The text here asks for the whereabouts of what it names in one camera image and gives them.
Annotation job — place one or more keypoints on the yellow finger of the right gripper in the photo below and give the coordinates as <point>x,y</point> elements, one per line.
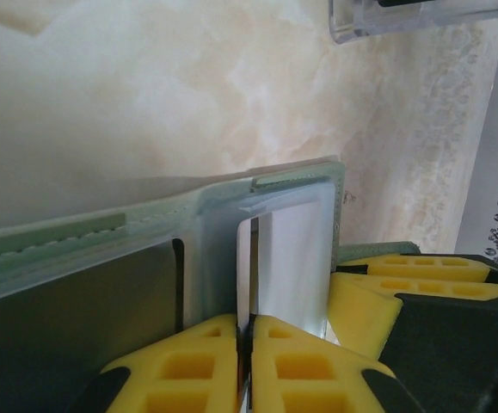
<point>360,310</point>
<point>425,269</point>

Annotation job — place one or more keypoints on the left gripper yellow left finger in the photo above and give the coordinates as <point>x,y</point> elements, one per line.
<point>180,370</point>

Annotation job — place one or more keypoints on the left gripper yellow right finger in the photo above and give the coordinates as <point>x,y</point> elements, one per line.
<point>317,374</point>

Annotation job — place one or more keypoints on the silver credit card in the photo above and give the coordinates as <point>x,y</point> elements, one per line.
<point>243,279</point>

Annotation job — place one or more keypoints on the black credit card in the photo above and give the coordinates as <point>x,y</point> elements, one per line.
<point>59,344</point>

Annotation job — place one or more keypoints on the green card holder wallet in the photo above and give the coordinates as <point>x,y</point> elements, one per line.
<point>81,223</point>

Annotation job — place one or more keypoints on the clear acrylic card stand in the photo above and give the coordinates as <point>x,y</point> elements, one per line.
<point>352,26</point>

